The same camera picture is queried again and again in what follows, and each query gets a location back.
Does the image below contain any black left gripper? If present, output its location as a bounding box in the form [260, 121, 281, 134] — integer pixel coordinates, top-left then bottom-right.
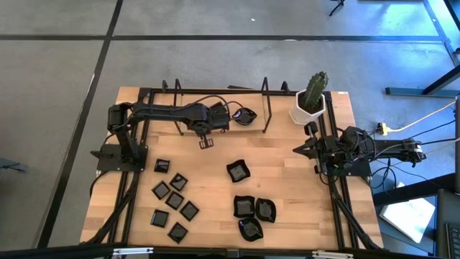
[208, 106, 238, 133]

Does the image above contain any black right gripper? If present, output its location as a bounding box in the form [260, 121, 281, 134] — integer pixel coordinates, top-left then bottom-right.
[293, 121, 330, 174]

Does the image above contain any white plant pot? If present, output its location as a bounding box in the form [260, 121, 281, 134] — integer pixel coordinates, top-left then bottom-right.
[289, 89, 327, 126]

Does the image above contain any black metal wooden rack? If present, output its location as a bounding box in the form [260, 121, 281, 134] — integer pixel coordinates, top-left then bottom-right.
[161, 78, 185, 137]

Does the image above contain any tall green cactus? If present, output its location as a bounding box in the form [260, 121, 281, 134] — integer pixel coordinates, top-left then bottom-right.
[303, 71, 330, 112]

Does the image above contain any black floor beam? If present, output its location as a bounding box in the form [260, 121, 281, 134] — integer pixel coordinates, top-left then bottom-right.
[372, 173, 457, 206]

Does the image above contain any white flat panel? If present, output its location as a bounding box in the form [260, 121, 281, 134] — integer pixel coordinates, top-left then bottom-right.
[379, 196, 436, 245]

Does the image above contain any black standing desk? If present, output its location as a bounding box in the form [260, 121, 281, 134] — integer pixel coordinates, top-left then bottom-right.
[385, 64, 460, 99]

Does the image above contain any black chair leg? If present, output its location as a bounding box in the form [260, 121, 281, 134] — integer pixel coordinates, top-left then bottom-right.
[328, 0, 346, 17]

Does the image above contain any black desk with keyboard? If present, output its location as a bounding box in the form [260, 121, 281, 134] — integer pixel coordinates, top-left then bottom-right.
[435, 188, 460, 259]

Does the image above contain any computer keyboard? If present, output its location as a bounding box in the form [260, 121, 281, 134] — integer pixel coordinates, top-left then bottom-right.
[445, 222, 460, 259]

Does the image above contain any dark floor object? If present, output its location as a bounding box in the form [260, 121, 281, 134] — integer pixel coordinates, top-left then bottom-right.
[0, 156, 30, 173]

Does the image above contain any black wire dish rack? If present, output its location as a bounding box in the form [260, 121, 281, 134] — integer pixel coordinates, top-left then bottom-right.
[260, 76, 291, 134]

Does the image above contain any black diagonal frame strut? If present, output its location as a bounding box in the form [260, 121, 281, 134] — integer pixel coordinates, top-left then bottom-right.
[328, 176, 382, 251]
[84, 172, 141, 245]

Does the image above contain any yellow cord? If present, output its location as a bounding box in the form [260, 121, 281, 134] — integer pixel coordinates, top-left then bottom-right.
[387, 100, 458, 132]

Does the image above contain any black floor cable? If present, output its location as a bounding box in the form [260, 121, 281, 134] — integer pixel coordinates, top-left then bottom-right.
[359, 119, 457, 145]

